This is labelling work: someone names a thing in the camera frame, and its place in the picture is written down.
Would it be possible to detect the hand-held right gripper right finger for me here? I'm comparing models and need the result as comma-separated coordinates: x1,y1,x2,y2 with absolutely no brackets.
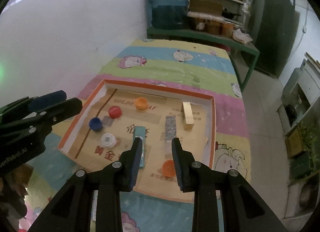
171,137,288,232

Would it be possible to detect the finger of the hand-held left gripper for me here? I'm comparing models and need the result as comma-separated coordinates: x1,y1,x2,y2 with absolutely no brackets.
35,98,83,133
27,90,67,113

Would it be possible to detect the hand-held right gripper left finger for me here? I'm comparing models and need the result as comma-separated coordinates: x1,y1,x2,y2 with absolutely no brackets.
27,137,143,232

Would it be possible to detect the orange bottle cap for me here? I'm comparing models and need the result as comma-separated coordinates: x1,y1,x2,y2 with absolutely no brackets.
161,160,177,177
134,97,148,110

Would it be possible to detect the teal flower-print box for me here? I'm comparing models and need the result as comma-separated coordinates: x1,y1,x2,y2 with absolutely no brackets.
132,126,148,168

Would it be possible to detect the grey speckled box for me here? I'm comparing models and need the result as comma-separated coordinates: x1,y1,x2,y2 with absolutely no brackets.
164,115,177,159

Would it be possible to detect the white bottle cap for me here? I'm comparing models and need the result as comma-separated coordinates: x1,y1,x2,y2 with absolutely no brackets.
101,133,117,148

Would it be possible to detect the dark blue bottle cap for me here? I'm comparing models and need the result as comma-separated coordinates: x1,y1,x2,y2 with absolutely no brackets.
89,118,103,132

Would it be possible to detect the shallow cardboard tray box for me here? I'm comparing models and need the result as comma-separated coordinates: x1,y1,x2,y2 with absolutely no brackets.
57,79,216,204

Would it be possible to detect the gold box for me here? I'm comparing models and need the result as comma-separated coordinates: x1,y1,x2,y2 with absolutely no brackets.
182,102,195,131

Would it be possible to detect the red bottle cap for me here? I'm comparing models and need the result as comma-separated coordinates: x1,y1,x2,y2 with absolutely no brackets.
108,106,122,119

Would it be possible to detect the green shelf unit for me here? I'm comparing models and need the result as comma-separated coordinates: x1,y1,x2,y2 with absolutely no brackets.
147,0,260,93

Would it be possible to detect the green plant crate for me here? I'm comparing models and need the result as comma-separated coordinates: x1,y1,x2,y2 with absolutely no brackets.
285,122,320,180

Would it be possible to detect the orange jar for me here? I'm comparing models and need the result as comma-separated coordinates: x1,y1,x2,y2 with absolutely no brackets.
205,19,222,35
221,21,235,38

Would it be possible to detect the crumpled plastic bag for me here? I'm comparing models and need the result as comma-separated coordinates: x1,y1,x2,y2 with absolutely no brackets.
232,29,253,44

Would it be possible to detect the blue water jug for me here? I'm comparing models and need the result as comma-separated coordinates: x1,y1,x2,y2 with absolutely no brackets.
145,0,190,30

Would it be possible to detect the white cabinet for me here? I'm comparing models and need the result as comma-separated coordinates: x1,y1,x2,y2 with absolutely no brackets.
276,52,320,135

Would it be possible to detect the dark refrigerator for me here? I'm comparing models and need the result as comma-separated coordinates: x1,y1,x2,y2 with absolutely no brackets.
250,0,300,79

